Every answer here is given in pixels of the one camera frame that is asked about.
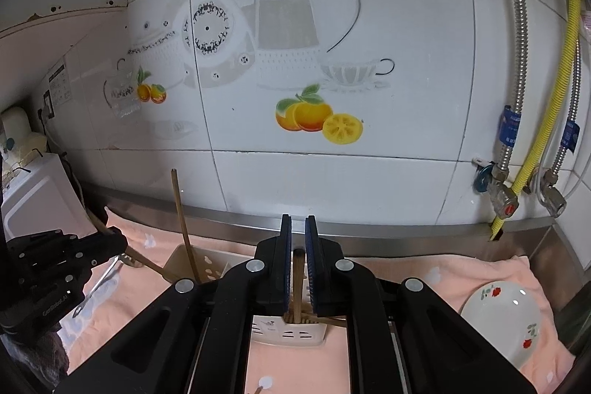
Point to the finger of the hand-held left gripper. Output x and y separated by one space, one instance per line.
106 244

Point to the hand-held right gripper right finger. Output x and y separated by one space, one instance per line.
310 269

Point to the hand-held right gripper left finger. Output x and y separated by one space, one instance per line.
287 264

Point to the beige plastic utensil holder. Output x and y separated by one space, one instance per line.
286 331

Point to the group of wooden chopsticks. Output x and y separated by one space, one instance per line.
183 228

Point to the person's left forearm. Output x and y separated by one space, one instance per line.
32 357

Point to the long metal spoon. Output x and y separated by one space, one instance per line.
104 281

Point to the white microwave oven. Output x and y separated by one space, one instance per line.
41 200

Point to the cream white appliance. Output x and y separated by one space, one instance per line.
18 131

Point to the peach printed towel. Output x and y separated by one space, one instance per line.
461 274

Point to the white floral dish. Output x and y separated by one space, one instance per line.
498 320

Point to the metal water valve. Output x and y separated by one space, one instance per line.
551 195

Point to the black wall socket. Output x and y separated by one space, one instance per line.
47 103

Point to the white wall label sticker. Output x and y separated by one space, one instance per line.
57 82

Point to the teapot and orange wall decal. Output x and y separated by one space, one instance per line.
286 29

